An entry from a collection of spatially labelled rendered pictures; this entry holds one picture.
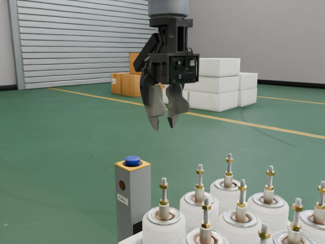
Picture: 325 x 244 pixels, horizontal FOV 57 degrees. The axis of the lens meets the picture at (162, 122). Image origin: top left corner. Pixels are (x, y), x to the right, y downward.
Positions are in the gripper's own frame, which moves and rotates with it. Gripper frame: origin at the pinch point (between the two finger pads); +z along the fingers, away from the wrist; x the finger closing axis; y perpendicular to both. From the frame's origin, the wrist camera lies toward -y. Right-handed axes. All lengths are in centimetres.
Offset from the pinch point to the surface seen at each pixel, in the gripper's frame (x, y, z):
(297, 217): 15.2, 22.2, 15.5
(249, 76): 240, -190, 13
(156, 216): -1.4, -0.2, 21.2
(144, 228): -4.8, 0.5, 22.6
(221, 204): 19.0, -1.3, 24.7
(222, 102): 187, -177, 37
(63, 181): -1, -87, 46
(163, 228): -2.4, 4.2, 21.4
